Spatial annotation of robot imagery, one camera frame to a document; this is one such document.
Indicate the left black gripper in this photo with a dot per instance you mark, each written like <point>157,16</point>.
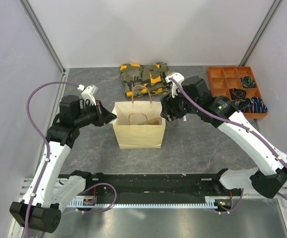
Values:
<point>103,115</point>

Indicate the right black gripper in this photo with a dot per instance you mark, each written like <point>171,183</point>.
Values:
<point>168,102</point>

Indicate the brown paper bag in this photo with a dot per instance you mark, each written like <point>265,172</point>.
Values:
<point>129,134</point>

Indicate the cardboard cup carrier tray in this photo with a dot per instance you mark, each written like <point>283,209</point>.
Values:
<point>154,121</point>

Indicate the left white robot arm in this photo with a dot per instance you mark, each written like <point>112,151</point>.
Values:
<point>41,207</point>

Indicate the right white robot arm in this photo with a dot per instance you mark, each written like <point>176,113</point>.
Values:
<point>192,96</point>

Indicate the camouflage folded cloth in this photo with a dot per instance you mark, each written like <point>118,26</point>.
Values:
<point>141,80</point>

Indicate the orange compartment organizer tray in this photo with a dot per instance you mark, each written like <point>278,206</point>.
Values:
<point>223,78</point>

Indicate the dark brown rolled sock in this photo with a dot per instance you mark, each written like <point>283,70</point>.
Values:
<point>237,94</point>

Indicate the dark blue patterned sock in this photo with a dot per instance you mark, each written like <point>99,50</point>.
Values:
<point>244,104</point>

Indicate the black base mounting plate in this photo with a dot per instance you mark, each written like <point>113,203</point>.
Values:
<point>154,188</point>

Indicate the blue yellow rolled sock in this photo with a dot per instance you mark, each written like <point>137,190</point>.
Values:
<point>248,82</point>

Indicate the blue white striped sock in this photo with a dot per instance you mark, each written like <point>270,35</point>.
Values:
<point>258,106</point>

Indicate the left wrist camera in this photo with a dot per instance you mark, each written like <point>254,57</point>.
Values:
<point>88,92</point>

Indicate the white slotted cable duct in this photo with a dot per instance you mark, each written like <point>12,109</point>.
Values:
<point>80,202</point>

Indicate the left aluminium frame post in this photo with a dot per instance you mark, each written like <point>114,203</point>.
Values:
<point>42,34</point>

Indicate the aluminium frame post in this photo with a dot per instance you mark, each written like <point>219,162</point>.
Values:
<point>42,34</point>
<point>260,31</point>

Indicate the right aluminium frame post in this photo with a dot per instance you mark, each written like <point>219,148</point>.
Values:
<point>260,31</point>

